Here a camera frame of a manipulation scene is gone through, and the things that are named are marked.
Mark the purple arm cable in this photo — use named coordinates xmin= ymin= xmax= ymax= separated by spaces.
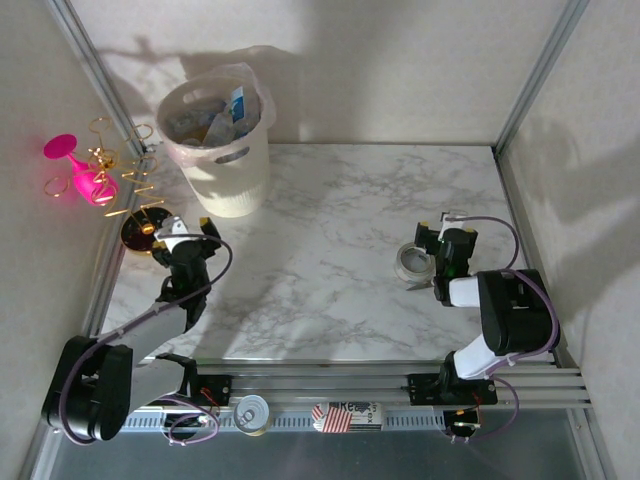
xmin=449 ymin=214 xmax=561 ymax=444
xmin=58 ymin=237 xmax=234 ymax=447

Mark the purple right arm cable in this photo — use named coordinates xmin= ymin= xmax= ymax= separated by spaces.
xmin=449 ymin=214 xmax=561 ymax=444

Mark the tin can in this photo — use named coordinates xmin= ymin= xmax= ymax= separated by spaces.
xmin=232 ymin=394 xmax=273 ymax=438

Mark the aluminium frame post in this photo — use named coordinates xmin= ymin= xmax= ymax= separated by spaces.
xmin=492 ymin=0 xmax=592 ymax=154
xmin=43 ymin=0 xmax=154 ymax=154

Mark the slotted grey cable duct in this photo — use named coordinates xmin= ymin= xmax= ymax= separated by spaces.
xmin=122 ymin=410 xmax=451 ymax=434

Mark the gold wire glass rack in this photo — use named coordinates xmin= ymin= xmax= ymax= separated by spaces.
xmin=43 ymin=117 xmax=180 ymax=257

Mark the white plastic bin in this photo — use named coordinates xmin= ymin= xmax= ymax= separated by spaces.
xmin=156 ymin=74 xmax=272 ymax=219

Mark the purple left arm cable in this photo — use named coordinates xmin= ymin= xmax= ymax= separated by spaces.
xmin=58 ymin=237 xmax=234 ymax=447

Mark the aluminium mounting rail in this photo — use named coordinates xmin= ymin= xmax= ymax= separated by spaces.
xmin=132 ymin=364 xmax=594 ymax=414

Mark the pink wine glass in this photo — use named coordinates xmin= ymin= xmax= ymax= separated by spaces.
xmin=42 ymin=133 xmax=121 ymax=207

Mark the aluminium side rail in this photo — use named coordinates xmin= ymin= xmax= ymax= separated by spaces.
xmin=82 ymin=147 xmax=151 ymax=346

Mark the blue label bottle white cap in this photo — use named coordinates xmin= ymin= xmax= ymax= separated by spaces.
xmin=222 ymin=85 xmax=250 ymax=126

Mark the clear crushed bottle white cap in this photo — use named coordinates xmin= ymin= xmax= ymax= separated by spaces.
xmin=204 ymin=112 xmax=239 ymax=149

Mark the white tape roll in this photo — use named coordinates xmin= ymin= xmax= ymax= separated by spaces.
xmin=394 ymin=242 xmax=438 ymax=282

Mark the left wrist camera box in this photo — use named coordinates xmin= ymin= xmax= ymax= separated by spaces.
xmin=153 ymin=214 xmax=190 ymax=253

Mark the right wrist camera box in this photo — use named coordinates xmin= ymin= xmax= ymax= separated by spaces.
xmin=438 ymin=209 xmax=471 ymax=246

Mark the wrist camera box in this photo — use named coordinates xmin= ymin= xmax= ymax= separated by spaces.
xmin=153 ymin=214 xmax=190 ymax=253
xmin=438 ymin=209 xmax=471 ymax=246

